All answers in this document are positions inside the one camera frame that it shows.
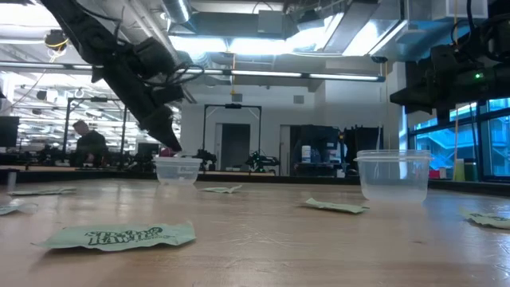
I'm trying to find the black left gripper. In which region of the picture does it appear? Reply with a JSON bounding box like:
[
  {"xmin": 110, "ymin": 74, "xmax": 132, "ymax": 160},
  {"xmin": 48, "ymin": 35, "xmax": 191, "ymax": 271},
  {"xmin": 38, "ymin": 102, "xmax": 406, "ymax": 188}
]
[{"xmin": 92, "ymin": 55, "xmax": 186, "ymax": 153}]

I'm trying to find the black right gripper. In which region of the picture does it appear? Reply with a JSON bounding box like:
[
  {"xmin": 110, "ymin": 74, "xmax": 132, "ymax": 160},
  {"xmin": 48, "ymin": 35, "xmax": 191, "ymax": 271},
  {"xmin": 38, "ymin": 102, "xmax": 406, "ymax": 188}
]
[{"xmin": 390, "ymin": 59, "xmax": 496, "ymax": 120}]

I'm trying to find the green sweetener packet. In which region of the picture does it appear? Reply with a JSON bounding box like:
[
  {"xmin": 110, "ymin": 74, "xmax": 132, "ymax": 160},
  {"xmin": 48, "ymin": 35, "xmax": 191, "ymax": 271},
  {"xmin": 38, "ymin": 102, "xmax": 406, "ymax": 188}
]
[
  {"xmin": 459, "ymin": 206, "xmax": 510, "ymax": 230},
  {"xmin": 7, "ymin": 187, "xmax": 77, "ymax": 197},
  {"xmin": 200, "ymin": 184, "xmax": 243, "ymax": 195},
  {"xmin": 0, "ymin": 202, "xmax": 39, "ymax": 217},
  {"xmin": 303, "ymin": 198, "xmax": 371, "ymax": 214}
]

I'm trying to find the green packet with bold print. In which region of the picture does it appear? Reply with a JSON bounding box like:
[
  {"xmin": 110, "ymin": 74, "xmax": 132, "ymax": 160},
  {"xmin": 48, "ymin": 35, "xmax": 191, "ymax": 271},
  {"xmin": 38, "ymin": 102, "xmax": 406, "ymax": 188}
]
[{"xmin": 33, "ymin": 221, "xmax": 198, "ymax": 253}]

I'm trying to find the small clear plastic bin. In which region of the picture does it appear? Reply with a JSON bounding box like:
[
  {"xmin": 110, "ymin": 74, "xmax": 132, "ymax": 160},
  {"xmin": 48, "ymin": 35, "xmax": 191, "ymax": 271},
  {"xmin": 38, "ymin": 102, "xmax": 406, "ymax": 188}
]
[{"xmin": 153, "ymin": 155, "xmax": 203, "ymax": 186}]

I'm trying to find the black cabinet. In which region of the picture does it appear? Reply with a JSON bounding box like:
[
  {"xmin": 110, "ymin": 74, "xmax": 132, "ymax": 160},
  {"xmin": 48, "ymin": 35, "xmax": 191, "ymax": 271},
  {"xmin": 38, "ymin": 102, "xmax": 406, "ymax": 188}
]
[
  {"xmin": 343, "ymin": 125, "xmax": 384, "ymax": 176},
  {"xmin": 289, "ymin": 124, "xmax": 340, "ymax": 177}
]

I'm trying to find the person in dark top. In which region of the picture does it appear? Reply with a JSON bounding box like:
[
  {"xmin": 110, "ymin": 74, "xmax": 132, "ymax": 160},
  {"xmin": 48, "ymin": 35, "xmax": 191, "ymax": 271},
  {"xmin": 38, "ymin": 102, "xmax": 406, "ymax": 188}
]
[{"xmin": 70, "ymin": 119, "xmax": 109, "ymax": 168}]

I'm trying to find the grey door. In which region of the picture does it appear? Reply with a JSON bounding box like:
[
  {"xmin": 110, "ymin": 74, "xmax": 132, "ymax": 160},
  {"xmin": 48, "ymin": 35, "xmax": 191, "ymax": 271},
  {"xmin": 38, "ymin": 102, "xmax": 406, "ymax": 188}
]
[{"xmin": 220, "ymin": 123, "xmax": 252, "ymax": 171}]

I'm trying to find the long ceiling light fixture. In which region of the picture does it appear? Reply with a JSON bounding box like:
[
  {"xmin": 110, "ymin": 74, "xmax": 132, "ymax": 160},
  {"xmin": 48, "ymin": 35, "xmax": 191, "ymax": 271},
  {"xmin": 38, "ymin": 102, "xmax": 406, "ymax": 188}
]
[{"xmin": 0, "ymin": 61, "xmax": 386, "ymax": 83}]

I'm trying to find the large clear plastic bin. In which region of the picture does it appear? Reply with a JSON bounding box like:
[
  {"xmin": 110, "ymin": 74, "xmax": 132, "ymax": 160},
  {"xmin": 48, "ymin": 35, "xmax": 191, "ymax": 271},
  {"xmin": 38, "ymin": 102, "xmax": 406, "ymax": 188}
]
[{"xmin": 353, "ymin": 149, "xmax": 434, "ymax": 204}]

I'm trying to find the yellow-green cup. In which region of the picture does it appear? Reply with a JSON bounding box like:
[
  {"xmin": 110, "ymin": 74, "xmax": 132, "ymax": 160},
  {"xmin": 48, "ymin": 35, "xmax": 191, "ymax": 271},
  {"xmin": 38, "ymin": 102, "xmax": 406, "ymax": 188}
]
[{"xmin": 453, "ymin": 158, "xmax": 466, "ymax": 183}]

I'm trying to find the dark green cup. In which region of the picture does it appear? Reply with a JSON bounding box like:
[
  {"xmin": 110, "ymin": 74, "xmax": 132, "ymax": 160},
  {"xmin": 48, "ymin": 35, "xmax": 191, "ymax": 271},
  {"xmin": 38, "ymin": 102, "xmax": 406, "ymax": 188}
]
[{"xmin": 464, "ymin": 158, "xmax": 478, "ymax": 183}]

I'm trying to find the background robot with green lights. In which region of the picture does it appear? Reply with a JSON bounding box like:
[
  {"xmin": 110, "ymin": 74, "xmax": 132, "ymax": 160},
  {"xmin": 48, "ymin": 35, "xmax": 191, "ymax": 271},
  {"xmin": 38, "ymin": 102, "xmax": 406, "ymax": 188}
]
[{"xmin": 245, "ymin": 151, "xmax": 281, "ymax": 173}]

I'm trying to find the black ceiling dome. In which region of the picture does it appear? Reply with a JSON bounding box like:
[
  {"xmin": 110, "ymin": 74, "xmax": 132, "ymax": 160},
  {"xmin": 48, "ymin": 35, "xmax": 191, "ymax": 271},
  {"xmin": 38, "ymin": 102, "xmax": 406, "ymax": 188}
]
[{"xmin": 43, "ymin": 29, "xmax": 71, "ymax": 53}]

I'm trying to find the black computer monitor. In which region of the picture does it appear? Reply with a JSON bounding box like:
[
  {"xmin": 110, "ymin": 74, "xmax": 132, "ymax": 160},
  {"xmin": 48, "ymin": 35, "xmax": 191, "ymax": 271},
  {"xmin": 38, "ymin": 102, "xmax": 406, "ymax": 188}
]
[{"xmin": 0, "ymin": 116, "xmax": 20, "ymax": 148}]

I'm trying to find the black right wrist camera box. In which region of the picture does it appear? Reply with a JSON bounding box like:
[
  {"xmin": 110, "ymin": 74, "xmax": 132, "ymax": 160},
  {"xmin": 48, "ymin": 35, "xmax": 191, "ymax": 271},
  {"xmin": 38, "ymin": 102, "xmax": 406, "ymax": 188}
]
[{"xmin": 429, "ymin": 43, "xmax": 457, "ymax": 67}]

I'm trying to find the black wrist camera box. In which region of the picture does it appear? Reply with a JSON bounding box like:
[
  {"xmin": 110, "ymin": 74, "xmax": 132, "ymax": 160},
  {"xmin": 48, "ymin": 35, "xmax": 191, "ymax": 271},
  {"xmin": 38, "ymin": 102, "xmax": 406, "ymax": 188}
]
[
  {"xmin": 429, "ymin": 43, "xmax": 457, "ymax": 67},
  {"xmin": 133, "ymin": 37, "xmax": 177, "ymax": 79}
]

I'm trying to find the yellow hanging cord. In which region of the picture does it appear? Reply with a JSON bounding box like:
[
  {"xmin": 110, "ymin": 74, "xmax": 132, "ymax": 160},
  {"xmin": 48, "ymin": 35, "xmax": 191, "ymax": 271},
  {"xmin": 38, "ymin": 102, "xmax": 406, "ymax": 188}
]
[{"xmin": 453, "ymin": 0, "xmax": 460, "ymax": 181}]

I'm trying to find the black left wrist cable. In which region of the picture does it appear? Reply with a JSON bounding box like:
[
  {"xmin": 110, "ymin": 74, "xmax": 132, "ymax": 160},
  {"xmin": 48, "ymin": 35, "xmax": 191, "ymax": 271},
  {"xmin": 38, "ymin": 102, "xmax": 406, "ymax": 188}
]
[{"xmin": 139, "ymin": 61, "xmax": 206, "ymax": 88}]

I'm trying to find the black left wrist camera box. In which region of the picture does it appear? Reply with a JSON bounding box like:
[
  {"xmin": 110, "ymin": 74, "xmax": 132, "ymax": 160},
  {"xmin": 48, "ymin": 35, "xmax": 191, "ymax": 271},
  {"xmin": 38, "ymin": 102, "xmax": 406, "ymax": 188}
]
[{"xmin": 133, "ymin": 37, "xmax": 177, "ymax": 79}]

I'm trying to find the black metal frame stand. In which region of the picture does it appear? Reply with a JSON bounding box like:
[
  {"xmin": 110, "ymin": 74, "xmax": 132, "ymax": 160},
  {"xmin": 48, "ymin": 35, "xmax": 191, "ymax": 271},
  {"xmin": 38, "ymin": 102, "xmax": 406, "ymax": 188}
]
[
  {"xmin": 202, "ymin": 104, "xmax": 263, "ymax": 160},
  {"xmin": 63, "ymin": 97, "xmax": 128, "ymax": 168}
]

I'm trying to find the silver ceiling duct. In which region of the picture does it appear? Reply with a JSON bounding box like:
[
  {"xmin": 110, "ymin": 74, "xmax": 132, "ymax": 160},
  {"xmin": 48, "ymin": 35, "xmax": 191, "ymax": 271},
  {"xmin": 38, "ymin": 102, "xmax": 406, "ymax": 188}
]
[{"xmin": 161, "ymin": 0, "xmax": 192, "ymax": 24}]

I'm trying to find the grey metal post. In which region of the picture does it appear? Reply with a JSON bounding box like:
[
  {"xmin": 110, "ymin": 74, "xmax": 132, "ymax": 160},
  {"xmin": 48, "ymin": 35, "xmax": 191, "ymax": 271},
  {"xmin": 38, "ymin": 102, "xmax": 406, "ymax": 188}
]
[{"xmin": 6, "ymin": 168, "xmax": 19, "ymax": 192}]

